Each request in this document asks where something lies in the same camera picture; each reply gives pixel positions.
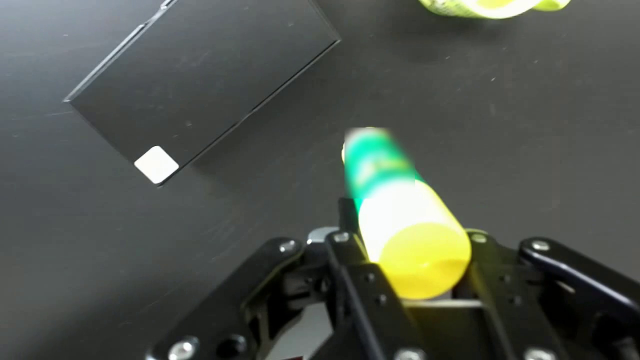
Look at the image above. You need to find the green yellow glue stick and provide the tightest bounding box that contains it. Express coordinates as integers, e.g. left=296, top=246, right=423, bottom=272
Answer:
left=340, top=124, right=475, bottom=303

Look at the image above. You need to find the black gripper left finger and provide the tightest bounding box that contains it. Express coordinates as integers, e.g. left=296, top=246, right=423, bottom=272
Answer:
left=145, top=228, right=428, bottom=360

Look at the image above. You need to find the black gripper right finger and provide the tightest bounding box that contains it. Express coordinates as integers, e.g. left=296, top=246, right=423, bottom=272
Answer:
left=450, top=228, right=640, bottom=360

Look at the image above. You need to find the black rectangular box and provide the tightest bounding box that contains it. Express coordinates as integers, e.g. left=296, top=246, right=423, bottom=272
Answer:
left=62, top=0, right=345, bottom=189

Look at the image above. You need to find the yellow mug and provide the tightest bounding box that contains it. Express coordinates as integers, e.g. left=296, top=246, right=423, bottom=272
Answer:
left=418, top=0, right=574, bottom=23

